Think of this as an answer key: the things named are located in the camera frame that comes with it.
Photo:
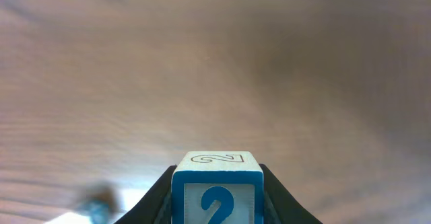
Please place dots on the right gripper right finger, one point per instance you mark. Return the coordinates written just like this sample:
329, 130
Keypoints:
280, 207

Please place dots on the blue letter D block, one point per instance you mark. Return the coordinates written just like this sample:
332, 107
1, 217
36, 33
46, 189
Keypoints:
98, 202

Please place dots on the blue number 2 block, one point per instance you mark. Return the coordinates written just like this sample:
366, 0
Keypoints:
217, 187

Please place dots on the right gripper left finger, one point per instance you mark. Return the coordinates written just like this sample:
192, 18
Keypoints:
155, 207

